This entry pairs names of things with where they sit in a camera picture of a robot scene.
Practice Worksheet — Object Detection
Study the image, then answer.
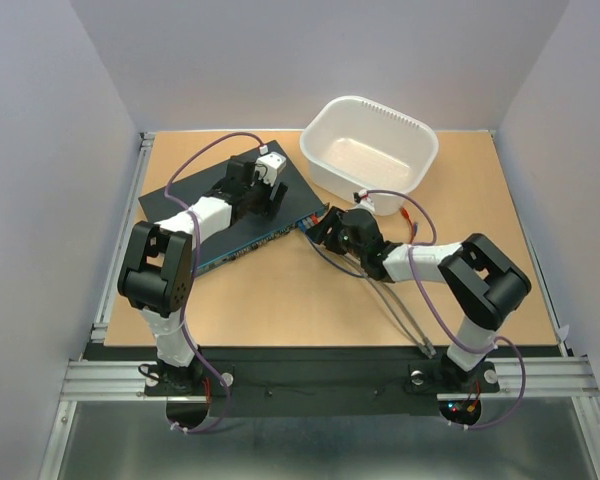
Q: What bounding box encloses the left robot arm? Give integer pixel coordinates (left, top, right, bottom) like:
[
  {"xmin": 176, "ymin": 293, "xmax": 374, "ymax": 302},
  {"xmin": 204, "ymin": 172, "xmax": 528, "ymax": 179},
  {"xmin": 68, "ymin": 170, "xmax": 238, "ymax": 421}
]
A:
[{"xmin": 117, "ymin": 151, "xmax": 287, "ymax": 394}]

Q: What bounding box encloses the dark blue network switch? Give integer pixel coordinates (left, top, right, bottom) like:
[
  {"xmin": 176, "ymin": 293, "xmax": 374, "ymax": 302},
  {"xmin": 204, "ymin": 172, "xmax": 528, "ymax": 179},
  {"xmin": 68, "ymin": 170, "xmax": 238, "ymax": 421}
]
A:
[{"xmin": 139, "ymin": 141, "xmax": 326, "ymax": 274}]

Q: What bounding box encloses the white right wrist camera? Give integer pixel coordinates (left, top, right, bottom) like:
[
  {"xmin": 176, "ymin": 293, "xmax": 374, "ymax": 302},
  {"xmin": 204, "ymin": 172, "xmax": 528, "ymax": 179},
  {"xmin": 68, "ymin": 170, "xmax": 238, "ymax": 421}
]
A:
[{"xmin": 353, "ymin": 190, "xmax": 375, "ymax": 215}]

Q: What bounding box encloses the grey ethernet cable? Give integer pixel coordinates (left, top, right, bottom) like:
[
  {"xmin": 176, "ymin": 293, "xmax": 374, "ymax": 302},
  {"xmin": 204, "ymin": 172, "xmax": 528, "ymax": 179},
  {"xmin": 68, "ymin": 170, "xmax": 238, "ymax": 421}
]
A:
[
  {"xmin": 302, "ymin": 219, "xmax": 431, "ymax": 358},
  {"xmin": 307, "ymin": 217, "xmax": 437, "ymax": 357}
]

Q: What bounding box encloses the aluminium frame rail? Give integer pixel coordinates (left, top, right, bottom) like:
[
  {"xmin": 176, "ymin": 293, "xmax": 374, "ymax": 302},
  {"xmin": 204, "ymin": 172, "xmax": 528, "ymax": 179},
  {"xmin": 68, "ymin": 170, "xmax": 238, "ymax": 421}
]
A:
[{"xmin": 60, "ymin": 357, "xmax": 600, "ymax": 403}]

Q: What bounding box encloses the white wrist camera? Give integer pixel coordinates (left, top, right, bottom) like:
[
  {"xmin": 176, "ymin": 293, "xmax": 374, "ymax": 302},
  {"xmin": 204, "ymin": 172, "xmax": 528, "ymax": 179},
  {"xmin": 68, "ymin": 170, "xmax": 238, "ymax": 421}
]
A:
[
  {"xmin": 353, "ymin": 190, "xmax": 375, "ymax": 215},
  {"xmin": 255, "ymin": 152, "xmax": 287, "ymax": 186}
]

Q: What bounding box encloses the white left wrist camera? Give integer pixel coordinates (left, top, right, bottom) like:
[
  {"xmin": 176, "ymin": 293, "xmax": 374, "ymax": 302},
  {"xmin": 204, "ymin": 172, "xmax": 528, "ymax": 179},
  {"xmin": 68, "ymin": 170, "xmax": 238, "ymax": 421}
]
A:
[{"xmin": 255, "ymin": 152, "xmax": 287, "ymax": 186}]

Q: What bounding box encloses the white plastic tub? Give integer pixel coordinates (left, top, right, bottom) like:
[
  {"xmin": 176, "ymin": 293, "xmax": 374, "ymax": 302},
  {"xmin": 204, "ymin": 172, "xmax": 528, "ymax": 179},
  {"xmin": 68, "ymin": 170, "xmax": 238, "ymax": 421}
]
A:
[{"xmin": 299, "ymin": 95, "xmax": 439, "ymax": 216}]

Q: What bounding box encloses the blue ethernet cable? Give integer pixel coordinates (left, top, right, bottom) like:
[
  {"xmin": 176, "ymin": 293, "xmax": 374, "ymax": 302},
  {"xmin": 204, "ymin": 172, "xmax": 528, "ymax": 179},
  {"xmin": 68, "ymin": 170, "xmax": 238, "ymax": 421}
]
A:
[{"xmin": 297, "ymin": 219, "xmax": 421, "ymax": 279}]

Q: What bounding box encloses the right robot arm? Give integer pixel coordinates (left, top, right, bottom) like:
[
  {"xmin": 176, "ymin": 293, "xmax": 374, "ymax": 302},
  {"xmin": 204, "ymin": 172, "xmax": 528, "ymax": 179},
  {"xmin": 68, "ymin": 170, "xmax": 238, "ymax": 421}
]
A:
[{"xmin": 306, "ymin": 207, "xmax": 531, "ymax": 390}]

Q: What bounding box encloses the red ethernet cable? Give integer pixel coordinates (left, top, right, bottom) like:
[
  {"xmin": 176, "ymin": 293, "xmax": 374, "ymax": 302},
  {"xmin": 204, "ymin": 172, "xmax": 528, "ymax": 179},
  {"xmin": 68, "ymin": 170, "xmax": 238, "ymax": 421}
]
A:
[{"xmin": 310, "ymin": 209, "xmax": 417, "ymax": 236}]

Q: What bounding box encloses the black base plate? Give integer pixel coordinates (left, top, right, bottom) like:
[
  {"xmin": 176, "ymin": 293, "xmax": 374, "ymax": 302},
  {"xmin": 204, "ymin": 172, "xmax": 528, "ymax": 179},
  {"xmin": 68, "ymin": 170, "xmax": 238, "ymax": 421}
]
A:
[{"xmin": 82, "ymin": 344, "xmax": 569, "ymax": 417}]

